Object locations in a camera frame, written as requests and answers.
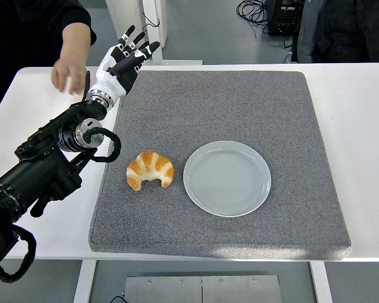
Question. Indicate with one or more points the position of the person's hand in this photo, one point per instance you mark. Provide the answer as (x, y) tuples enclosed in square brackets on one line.
[(69, 75)]

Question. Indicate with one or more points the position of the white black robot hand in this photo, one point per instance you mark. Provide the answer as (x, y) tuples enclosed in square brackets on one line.
[(109, 83)]

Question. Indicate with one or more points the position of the golden croissant bread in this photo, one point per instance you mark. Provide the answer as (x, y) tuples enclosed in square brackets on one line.
[(151, 164)]

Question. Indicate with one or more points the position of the person's forearm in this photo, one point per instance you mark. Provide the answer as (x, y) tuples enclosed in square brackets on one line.
[(75, 41)]

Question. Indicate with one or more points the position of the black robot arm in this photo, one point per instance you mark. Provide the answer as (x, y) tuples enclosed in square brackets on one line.
[(34, 170)]

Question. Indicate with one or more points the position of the grey round plate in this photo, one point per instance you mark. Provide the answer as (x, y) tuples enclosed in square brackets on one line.
[(226, 180)]

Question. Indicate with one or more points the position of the grey metal plate with screws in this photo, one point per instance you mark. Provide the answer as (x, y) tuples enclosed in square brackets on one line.
[(177, 290)]

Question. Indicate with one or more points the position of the person in black top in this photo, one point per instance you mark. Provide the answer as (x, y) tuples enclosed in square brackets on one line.
[(25, 31)]

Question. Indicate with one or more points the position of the white cabinet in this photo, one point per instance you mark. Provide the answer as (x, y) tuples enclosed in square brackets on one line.
[(126, 15)]

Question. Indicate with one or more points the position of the grey felt mat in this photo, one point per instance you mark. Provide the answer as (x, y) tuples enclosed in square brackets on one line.
[(214, 107)]

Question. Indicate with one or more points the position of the black electronics box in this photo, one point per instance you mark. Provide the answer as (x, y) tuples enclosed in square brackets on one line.
[(284, 19)]

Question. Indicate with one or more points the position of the person in dark clothes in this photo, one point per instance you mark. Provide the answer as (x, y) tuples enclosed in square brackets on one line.
[(344, 31)]

